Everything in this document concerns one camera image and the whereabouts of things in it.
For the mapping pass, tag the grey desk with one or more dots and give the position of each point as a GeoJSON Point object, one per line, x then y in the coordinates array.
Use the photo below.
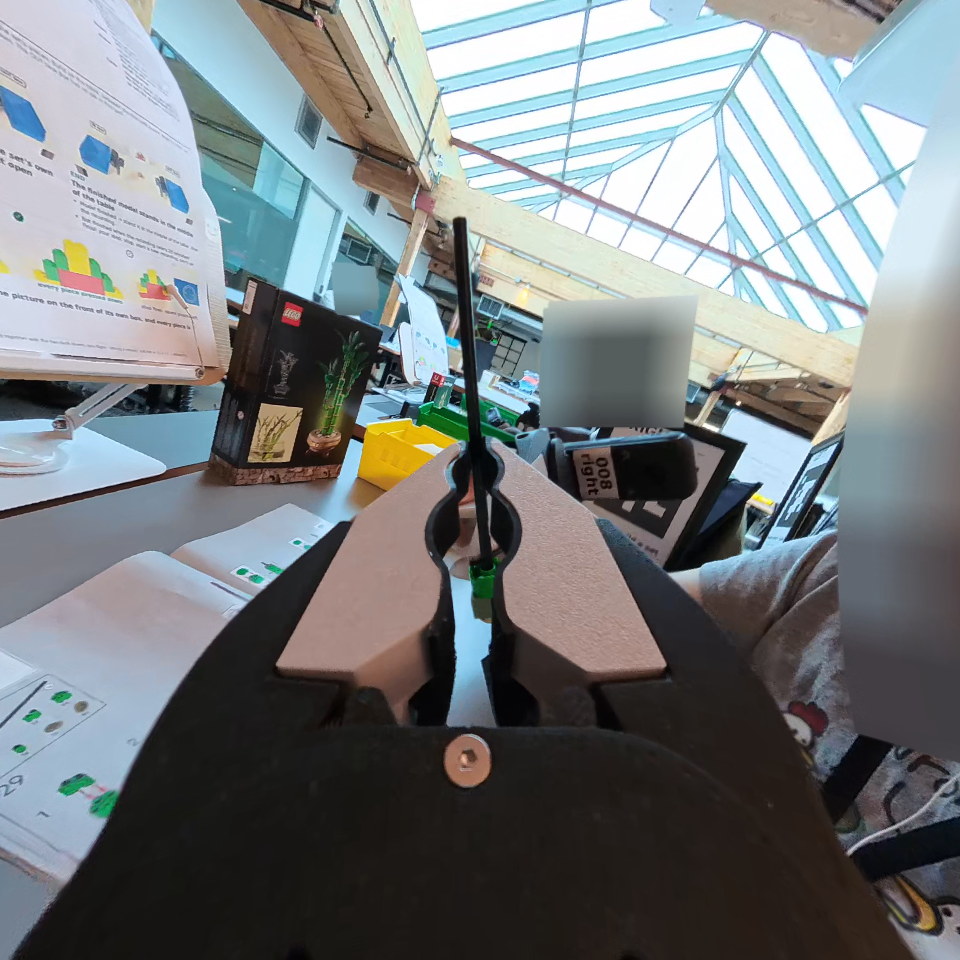
{"type": "Point", "coordinates": [90, 525]}

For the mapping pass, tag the black framed marker sign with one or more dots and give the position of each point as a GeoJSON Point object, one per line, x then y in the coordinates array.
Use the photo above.
{"type": "Point", "coordinates": [705, 510]}

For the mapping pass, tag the yellow storage bin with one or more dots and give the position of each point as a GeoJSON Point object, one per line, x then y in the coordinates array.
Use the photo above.
{"type": "Point", "coordinates": [397, 454]}

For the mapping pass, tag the printed instruction sheet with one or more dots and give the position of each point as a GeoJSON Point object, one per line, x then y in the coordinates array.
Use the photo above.
{"type": "Point", "coordinates": [97, 187]}

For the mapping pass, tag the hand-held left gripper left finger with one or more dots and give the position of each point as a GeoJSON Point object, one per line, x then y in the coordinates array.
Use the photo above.
{"type": "Point", "coordinates": [360, 600]}

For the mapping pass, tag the green round brick stack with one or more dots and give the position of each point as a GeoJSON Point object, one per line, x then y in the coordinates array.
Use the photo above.
{"type": "Point", "coordinates": [482, 585]}

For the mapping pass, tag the green storage bin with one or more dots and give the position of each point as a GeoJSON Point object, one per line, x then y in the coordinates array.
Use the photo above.
{"type": "Point", "coordinates": [450, 420]}

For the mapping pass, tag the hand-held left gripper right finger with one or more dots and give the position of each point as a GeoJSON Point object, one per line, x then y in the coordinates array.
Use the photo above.
{"type": "Point", "coordinates": [585, 600]}

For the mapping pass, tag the black toy set box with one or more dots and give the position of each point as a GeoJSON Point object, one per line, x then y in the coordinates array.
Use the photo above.
{"type": "Point", "coordinates": [300, 375]}

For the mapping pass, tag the open instruction booklet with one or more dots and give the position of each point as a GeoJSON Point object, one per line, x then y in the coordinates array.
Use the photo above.
{"type": "Point", "coordinates": [135, 637]}

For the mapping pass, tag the black framed tablet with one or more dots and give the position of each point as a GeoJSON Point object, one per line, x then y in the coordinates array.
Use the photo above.
{"type": "Point", "coordinates": [806, 487]}

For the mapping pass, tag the long black axle rod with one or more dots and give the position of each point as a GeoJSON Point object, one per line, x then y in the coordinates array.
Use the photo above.
{"type": "Point", "coordinates": [469, 375]}

